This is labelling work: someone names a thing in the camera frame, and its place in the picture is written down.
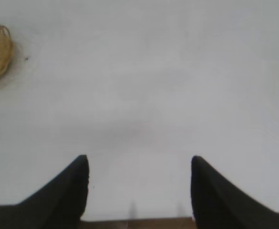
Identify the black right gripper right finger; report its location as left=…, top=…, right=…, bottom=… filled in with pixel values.
left=190, top=155, right=279, bottom=229

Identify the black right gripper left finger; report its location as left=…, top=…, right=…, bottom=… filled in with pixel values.
left=0, top=154, right=90, bottom=229

